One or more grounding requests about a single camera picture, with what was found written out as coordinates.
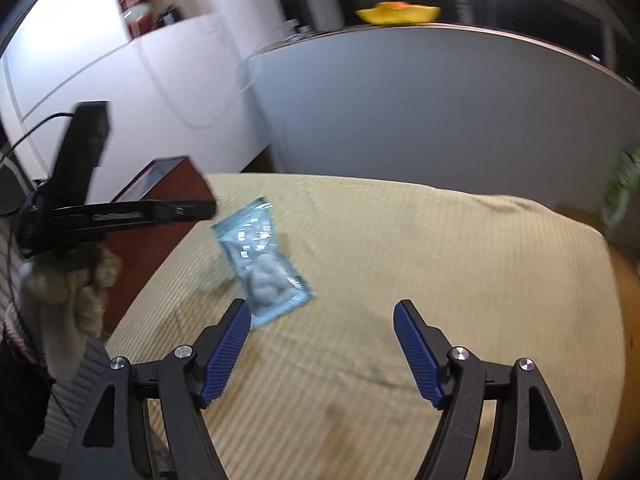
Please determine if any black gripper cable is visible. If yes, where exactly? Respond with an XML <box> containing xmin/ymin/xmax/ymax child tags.
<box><xmin>0</xmin><ymin>111</ymin><xmax>77</xmax><ymax>217</ymax></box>

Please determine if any yellow fruit bowl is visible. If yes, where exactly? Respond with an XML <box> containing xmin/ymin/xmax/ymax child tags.
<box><xmin>355</xmin><ymin>2</ymin><xmax>442</xmax><ymax>26</ymax></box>

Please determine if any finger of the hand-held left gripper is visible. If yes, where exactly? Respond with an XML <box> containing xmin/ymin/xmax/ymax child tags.
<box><xmin>90</xmin><ymin>199</ymin><xmax>220</xmax><ymax>235</ymax></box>

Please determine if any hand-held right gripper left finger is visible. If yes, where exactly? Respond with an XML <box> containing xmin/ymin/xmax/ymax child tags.
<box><xmin>60</xmin><ymin>298</ymin><xmax>252</xmax><ymax>480</ymax></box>

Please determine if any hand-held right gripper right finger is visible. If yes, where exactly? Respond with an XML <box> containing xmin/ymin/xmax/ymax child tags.
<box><xmin>392</xmin><ymin>300</ymin><xmax>583</xmax><ymax>480</ymax></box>

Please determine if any clear blue plastic packet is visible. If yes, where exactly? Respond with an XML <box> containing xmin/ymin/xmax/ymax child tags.
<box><xmin>211</xmin><ymin>197</ymin><xmax>315</xmax><ymax>331</ymax></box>

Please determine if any brown wooden drawer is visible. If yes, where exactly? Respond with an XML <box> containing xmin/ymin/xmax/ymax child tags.
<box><xmin>102</xmin><ymin>156</ymin><xmax>217</xmax><ymax>333</ymax></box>

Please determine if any white hanging cable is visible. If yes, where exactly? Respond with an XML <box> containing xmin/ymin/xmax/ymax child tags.
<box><xmin>135</xmin><ymin>15</ymin><xmax>262</xmax><ymax>129</ymax></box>

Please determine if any green white bag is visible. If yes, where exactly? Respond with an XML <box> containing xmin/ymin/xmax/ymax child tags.
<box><xmin>600</xmin><ymin>147</ymin><xmax>640</xmax><ymax>234</ymax></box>

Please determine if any white ribbed cabinet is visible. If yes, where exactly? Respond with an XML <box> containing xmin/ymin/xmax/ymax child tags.
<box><xmin>30</xmin><ymin>337</ymin><xmax>111</xmax><ymax>461</ymax></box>

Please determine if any person's left hand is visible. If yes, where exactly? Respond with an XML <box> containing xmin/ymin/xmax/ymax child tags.
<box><xmin>20</xmin><ymin>241</ymin><xmax>124</xmax><ymax>382</ymax></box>

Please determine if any red container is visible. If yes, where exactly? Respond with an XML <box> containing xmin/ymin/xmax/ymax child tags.
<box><xmin>115</xmin><ymin>0</ymin><xmax>152</xmax><ymax>39</ymax></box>

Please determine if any small white gadget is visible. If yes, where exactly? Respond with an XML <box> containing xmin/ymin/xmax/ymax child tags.
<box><xmin>282</xmin><ymin>19</ymin><xmax>314</xmax><ymax>41</ymax></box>

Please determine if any white wardrobe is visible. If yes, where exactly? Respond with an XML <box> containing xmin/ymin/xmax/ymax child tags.
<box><xmin>0</xmin><ymin>0</ymin><xmax>281</xmax><ymax>177</ymax></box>

